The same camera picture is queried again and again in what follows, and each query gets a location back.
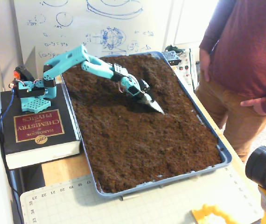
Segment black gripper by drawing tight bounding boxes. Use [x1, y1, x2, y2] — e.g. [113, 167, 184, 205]
[136, 78, 156, 107]

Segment silver foil-taped blade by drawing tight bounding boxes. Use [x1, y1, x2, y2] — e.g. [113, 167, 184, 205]
[144, 93, 166, 115]

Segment brown soil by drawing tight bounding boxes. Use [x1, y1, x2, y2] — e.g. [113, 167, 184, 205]
[62, 53, 222, 194]

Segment person's right forearm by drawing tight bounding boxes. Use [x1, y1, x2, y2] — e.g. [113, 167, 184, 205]
[198, 21, 220, 56]

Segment person's right hand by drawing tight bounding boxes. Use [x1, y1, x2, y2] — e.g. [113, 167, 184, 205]
[198, 49, 212, 82]

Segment person's left hand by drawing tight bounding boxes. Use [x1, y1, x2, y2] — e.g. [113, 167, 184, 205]
[240, 97, 266, 116]

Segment black vented electronics box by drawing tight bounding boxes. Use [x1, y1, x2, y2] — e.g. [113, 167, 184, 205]
[162, 50, 182, 66]

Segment white electronics panel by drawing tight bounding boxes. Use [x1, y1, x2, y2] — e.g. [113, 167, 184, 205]
[171, 48, 198, 91]

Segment dark green clutter piece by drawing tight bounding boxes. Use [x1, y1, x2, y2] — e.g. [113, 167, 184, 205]
[164, 44, 186, 53]

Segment whiteboard with blue drawings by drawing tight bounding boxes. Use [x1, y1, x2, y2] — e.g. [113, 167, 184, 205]
[13, 0, 175, 73]

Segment grey metal bar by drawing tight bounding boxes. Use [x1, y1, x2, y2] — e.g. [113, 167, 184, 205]
[120, 194, 141, 201]

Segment blue plastic tray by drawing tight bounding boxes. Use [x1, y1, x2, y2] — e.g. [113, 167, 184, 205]
[58, 50, 233, 199]

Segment black chemistry physics handbook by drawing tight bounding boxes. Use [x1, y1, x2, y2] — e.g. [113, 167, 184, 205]
[0, 83, 82, 170]

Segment person in maroon sweater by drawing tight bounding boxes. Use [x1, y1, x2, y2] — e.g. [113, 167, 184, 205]
[195, 0, 266, 163]

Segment white gridded cutting mat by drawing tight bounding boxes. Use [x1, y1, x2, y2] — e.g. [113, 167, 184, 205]
[20, 163, 264, 224]

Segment yellow plastic frame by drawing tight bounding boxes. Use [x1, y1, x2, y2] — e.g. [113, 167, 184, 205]
[191, 203, 241, 224]

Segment black camera lens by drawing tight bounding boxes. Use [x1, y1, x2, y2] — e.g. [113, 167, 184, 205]
[245, 146, 266, 194]

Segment blue cable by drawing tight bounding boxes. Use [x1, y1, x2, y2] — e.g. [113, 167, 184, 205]
[0, 92, 16, 136]

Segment black cable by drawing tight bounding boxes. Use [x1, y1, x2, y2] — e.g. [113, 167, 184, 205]
[0, 112, 24, 224]

